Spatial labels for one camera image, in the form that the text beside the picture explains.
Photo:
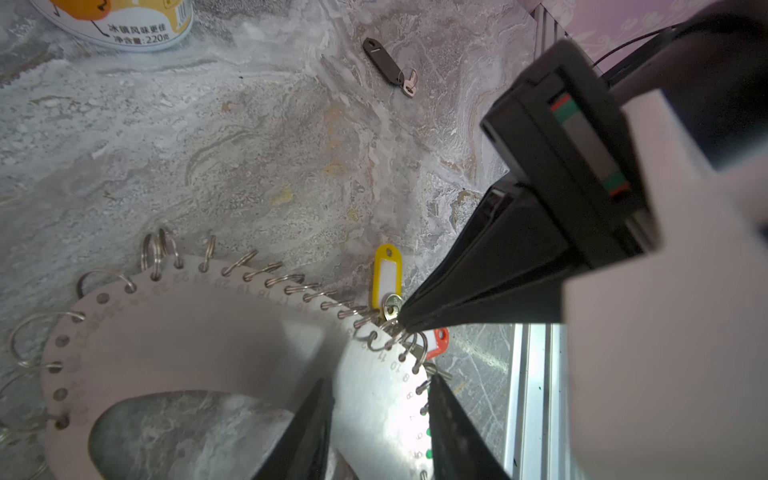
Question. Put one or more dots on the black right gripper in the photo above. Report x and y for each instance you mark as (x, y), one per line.
(564, 136)

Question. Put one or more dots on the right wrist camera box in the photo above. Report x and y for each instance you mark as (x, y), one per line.
(667, 353)

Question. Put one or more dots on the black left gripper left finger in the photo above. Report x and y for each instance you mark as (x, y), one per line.
(302, 451)

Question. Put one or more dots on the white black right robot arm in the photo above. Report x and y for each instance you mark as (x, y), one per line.
(712, 70)

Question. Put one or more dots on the black key tag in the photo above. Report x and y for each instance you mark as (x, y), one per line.
(389, 69)

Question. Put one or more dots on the aluminium front rail base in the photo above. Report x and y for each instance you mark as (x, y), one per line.
(536, 444)

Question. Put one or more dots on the red key tag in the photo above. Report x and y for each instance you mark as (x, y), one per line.
(438, 341)

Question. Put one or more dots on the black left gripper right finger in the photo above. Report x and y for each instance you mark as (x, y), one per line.
(458, 450)

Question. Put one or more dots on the yellow key tag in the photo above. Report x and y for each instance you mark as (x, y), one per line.
(387, 274)

